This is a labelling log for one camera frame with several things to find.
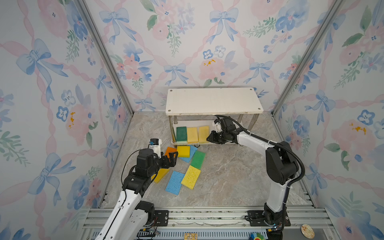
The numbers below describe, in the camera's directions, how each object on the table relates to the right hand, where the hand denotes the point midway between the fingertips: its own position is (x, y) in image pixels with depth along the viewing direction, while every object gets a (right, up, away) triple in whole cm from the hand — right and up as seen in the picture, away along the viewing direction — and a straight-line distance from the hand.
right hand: (207, 137), depth 94 cm
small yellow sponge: (-15, -9, +1) cm, 17 cm away
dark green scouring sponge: (-17, +2, +4) cm, 17 cm away
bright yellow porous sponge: (-10, -22, -8) cm, 26 cm away
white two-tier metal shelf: (-10, +14, -21) cm, 27 cm away
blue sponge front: (-19, -25, -10) cm, 33 cm away
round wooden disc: (+45, -43, -23) cm, 67 cm away
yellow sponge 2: (-2, +2, +1) cm, 3 cm away
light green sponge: (-6, -14, -1) cm, 15 cm away
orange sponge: (-24, -8, +3) cm, 26 cm away
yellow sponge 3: (-25, -18, -17) cm, 35 cm away
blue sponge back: (-9, -9, +3) cm, 13 cm away
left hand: (-20, -6, -17) cm, 27 cm away
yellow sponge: (-10, +1, +4) cm, 10 cm away
